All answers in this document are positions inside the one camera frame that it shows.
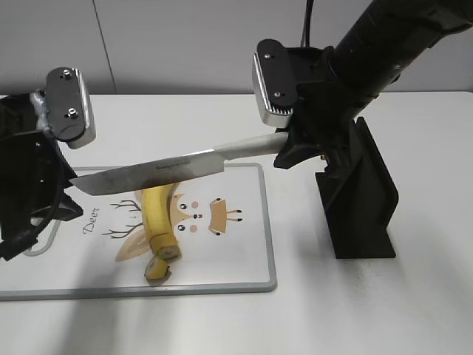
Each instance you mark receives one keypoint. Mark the black knife stand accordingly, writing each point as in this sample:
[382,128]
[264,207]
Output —
[359,201]

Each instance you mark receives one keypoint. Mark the yellow banana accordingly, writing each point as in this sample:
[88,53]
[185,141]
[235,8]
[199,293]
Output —
[159,234]

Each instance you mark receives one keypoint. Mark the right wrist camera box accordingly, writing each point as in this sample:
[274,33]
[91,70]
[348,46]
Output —
[274,83]

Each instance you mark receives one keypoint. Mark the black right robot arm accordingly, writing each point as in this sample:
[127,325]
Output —
[402,30]

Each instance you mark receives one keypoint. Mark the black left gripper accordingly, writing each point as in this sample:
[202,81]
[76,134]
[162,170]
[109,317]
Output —
[34,175]

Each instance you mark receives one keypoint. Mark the white grey deer cutting board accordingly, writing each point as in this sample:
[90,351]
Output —
[221,224]

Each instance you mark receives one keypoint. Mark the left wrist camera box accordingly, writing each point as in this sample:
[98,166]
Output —
[69,109]

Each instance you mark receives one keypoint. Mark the white handled kitchen knife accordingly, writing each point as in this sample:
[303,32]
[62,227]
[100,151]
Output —
[177,169]

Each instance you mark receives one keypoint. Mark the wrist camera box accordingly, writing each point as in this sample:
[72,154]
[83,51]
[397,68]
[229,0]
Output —
[69,109]
[274,83]

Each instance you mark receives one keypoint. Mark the small cut banana end piece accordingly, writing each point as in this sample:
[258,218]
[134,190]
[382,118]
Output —
[157,271]

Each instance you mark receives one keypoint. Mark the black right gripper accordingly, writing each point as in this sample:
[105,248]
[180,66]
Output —
[333,86]

